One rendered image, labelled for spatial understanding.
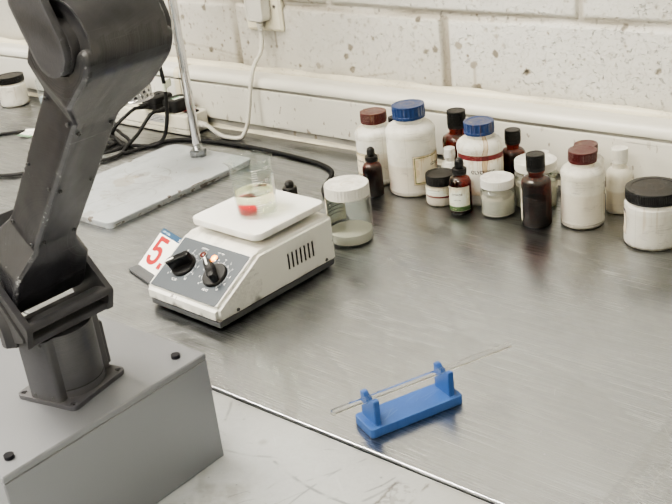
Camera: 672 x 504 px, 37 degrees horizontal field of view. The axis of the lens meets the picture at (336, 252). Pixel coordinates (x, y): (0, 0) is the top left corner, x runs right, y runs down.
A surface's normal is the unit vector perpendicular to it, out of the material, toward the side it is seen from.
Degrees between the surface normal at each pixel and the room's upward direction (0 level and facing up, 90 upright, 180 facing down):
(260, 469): 0
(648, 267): 0
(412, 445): 0
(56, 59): 90
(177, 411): 90
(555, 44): 90
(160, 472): 90
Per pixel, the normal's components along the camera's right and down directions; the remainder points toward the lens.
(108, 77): 0.57, 0.82
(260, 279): 0.74, 0.21
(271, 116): -0.64, 0.38
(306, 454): -0.11, -0.91
